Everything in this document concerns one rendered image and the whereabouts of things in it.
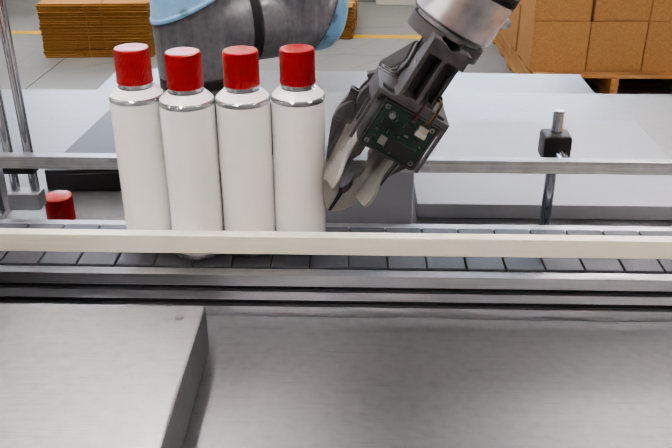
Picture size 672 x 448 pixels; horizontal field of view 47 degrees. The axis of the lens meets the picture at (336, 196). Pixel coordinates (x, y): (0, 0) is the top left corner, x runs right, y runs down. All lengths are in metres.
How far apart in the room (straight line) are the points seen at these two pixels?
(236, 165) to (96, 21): 4.10
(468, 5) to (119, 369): 0.41
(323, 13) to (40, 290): 0.53
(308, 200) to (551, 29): 3.28
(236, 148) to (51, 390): 0.26
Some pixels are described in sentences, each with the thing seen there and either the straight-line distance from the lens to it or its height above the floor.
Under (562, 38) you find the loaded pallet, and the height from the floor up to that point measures 0.31.
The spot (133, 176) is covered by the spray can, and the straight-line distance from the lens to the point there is 0.77.
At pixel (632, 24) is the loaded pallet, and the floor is 0.38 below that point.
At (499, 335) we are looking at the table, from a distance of 0.77.
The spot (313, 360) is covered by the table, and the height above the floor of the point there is 0.83.
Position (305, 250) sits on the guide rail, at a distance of 0.75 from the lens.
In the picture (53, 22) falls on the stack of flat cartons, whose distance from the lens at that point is 4.89.
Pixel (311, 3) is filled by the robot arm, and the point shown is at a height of 1.05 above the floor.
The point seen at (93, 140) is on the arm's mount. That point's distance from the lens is 1.18.
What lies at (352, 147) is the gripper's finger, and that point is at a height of 1.00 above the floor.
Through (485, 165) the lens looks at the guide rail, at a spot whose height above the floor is 0.96.
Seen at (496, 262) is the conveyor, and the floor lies 0.88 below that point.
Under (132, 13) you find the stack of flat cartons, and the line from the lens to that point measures 4.75.
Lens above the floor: 1.28
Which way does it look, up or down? 26 degrees down
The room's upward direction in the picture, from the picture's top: straight up
